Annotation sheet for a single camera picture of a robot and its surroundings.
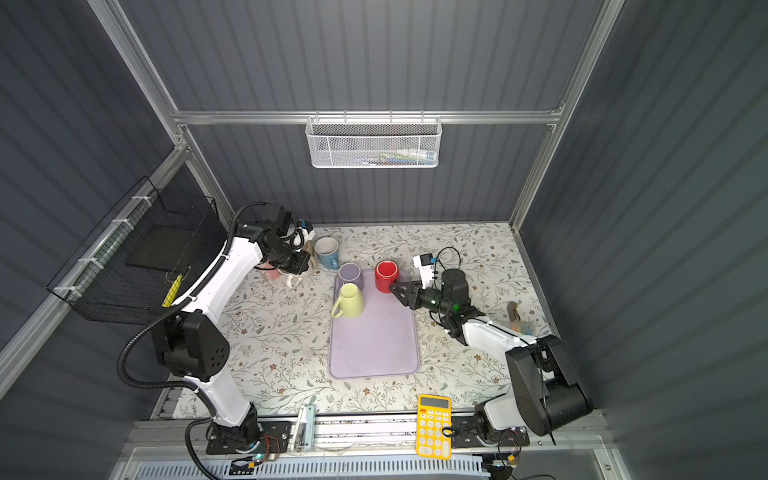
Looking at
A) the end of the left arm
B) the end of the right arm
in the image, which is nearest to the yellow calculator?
the end of the right arm

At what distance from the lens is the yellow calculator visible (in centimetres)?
72

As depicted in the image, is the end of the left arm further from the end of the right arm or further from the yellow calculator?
the yellow calculator
